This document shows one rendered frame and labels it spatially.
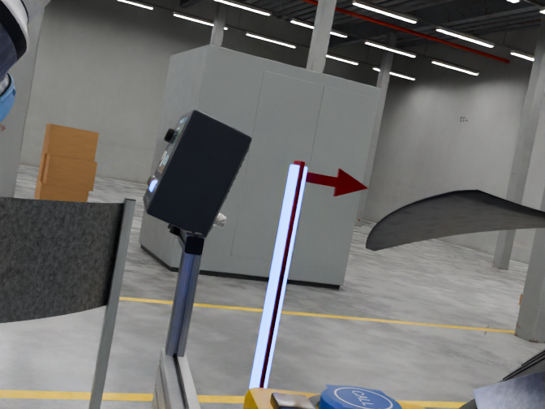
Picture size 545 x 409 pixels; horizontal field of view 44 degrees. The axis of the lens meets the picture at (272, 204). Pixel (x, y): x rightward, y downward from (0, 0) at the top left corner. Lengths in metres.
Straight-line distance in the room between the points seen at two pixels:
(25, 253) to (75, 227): 0.21
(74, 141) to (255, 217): 2.68
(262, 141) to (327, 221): 1.15
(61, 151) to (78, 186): 0.47
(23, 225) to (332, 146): 5.32
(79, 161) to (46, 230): 6.25
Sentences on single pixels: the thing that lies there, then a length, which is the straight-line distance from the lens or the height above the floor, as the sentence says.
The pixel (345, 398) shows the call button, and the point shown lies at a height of 1.08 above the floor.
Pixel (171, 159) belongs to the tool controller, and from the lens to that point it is 1.12.
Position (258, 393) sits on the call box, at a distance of 0.35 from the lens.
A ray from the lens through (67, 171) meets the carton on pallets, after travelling 8.56.
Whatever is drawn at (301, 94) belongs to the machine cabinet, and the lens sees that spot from 7.08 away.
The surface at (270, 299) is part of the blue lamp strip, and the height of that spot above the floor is 1.07.
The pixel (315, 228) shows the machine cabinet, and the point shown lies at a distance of 7.26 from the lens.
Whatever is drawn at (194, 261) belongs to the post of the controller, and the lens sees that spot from 1.08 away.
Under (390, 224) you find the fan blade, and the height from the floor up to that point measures 1.15.
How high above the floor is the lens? 1.18
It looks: 3 degrees down
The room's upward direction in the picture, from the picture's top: 10 degrees clockwise
